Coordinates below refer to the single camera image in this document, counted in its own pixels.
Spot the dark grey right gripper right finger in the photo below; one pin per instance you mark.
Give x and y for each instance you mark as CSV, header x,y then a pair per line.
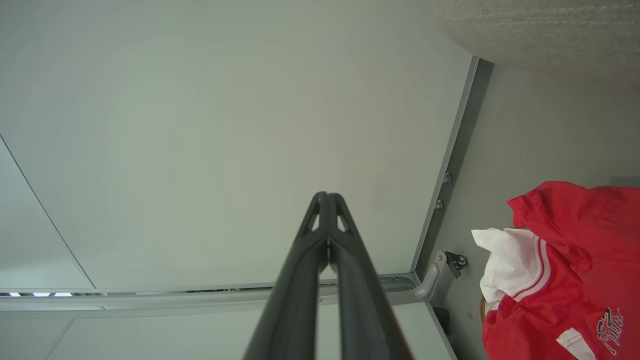
x,y
365,310

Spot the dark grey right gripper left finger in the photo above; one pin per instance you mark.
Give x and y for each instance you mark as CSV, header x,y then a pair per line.
x,y
295,300

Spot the red and white jersey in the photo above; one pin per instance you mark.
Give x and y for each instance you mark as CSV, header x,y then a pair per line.
x,y
575,280

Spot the grey fabric sofa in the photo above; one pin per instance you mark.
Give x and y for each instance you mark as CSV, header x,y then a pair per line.
x,y
540,30

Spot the grey metal support leg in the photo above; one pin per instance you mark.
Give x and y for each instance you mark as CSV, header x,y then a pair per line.
x,y
430,282

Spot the black caster wheel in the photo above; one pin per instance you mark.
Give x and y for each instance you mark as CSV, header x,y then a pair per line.
x,y
456,262

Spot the white brown-rimmed laundry basket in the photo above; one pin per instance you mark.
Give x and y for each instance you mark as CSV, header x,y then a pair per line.
x,y
482,307

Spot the grey metal frame rail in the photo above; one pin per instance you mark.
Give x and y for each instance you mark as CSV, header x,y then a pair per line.
x,y
460,150

